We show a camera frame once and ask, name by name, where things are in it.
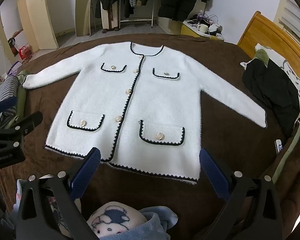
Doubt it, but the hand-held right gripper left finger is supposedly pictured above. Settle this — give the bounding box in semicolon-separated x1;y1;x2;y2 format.
16;147;102;240

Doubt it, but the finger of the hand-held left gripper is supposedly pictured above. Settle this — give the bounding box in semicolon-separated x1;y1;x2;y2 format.
0;96;17;117
0;112;43;157

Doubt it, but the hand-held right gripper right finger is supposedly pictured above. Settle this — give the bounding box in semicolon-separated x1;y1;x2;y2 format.
199;148;283;240

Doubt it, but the white cardigan black trim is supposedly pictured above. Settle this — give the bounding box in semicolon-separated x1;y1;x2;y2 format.
21;41;268;185

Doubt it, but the white clothes rack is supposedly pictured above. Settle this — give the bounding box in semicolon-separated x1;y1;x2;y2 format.
119;0;157;28

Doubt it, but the striped cloth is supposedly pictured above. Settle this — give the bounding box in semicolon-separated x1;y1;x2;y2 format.
0;76;19;129

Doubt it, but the green cloth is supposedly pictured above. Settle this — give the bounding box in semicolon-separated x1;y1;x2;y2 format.
15;71;28;120

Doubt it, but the brown fleece blanket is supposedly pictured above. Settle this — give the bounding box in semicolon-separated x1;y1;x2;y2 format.
0;32;300;240

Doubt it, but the cartoon bear pillow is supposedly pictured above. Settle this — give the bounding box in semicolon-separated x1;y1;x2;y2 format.
15;179;148;240

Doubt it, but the red bag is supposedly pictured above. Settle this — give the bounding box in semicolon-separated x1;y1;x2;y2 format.
19;45;32;60

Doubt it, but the blue fleece cloth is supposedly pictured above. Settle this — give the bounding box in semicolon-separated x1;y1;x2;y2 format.
126;206;179;240

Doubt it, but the cream wardrobe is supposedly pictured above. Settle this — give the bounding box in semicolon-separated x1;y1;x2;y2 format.
16;0;59;50

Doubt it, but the black garment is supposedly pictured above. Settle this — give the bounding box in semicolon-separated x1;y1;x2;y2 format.
242;59;300;137

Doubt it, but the standing mirror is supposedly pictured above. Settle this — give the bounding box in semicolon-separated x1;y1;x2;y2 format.
75;0;94;38

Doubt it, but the bear print pillow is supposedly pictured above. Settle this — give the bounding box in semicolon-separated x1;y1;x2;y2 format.
280;60;300;110

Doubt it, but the green and white pillow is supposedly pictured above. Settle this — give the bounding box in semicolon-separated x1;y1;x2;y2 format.
251;43;285;65

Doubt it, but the cream ribbed suitcase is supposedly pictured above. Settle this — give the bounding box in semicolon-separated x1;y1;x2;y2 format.
101;9;110;32

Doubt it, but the yellow nightstand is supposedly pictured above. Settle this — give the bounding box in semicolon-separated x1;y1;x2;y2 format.
181;20;224;42

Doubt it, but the wooden headboard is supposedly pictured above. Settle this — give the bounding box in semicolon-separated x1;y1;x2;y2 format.
237;10;300;68

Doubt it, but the beige box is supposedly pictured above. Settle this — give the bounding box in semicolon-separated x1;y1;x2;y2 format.
157;16;183;34

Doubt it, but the black puffer coat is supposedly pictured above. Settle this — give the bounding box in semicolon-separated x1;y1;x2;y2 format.
158;0;214;22

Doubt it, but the window blind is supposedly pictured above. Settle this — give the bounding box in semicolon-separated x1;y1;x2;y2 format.
274;0;300;40

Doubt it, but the tangle of cables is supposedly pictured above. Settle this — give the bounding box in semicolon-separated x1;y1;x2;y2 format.
203;14;220;26

